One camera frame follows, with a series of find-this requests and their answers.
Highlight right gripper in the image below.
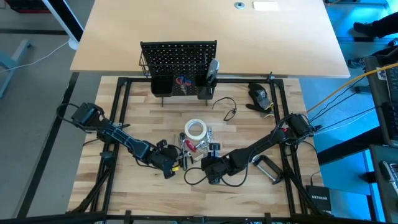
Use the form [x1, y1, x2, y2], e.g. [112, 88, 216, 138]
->
[200, 142, 234, 185]

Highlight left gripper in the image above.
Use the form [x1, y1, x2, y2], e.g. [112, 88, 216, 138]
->
[148, 139, 183, 180]

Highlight white tape roll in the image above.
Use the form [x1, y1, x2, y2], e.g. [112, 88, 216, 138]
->
[184, 118, 208, 141]

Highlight red and blue scissors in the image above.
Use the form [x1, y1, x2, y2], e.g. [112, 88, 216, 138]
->
[175, 74, 193, 96]

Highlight black-handled groove joint pliers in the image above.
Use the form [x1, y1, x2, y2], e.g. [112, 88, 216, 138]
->
[205, 74, 218, 95]

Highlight grey metal tool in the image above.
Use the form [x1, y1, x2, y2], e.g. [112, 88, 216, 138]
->
[210, 58, 220, 82]

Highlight silver and black C-clamp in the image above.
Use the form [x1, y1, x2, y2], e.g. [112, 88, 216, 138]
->
[250, 154, 284, 185]

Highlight black plastic pegboard bin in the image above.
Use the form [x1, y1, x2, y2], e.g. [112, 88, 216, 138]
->
[150, 75, 174, 98]
[195, 76, 216, 100]

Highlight black grey work glove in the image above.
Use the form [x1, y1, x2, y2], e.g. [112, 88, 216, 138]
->
[245, 82, 275, 118]

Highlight black metal pegboard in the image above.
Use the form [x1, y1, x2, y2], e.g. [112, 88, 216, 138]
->
[139, 39, 218, 107]

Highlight light wooden desk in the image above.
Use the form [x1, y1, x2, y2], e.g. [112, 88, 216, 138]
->
[70, 0, 351, 78]

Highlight white card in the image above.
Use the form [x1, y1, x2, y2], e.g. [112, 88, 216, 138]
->
[252, 1, 280, 12]

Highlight white desk leg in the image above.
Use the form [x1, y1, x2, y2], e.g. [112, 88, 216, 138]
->
[42, 0, 82, 50]

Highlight grey handheld device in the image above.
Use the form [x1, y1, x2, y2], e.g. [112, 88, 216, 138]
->
[379, 160, 398, 195]

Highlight dark side desk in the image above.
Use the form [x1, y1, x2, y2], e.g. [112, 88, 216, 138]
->
[363, 54, 398, 147]

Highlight black keyboard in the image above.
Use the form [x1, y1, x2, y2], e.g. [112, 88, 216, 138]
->
[385, 67, 398, 141]

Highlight grey metal table base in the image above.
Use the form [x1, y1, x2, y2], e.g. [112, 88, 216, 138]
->
[0, 39, 32, 97]

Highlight black and red crate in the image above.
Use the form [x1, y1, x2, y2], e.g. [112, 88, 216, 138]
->
[4, 0, 50, 14]

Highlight person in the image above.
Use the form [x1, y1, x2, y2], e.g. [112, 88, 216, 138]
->
[347, 11, 398, 70]

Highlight black cable on table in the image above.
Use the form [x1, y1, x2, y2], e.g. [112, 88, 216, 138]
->
[211, 96, 238, 122]

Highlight black wire basket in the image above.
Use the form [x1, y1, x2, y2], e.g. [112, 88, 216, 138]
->
[138, 51, 152, 78]

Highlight black aluminium table frame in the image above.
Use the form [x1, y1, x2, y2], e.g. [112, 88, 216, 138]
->
[67, 76, 332, 224]

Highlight black Netgear network switch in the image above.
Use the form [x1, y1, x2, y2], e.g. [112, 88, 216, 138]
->
[305, 185, 332, 214]

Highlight white floor cable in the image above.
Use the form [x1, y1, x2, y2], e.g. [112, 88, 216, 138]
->
[0, 40, 71, 74]

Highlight yellow cable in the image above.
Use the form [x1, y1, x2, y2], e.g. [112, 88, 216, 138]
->
[306, 62, 398, 113]

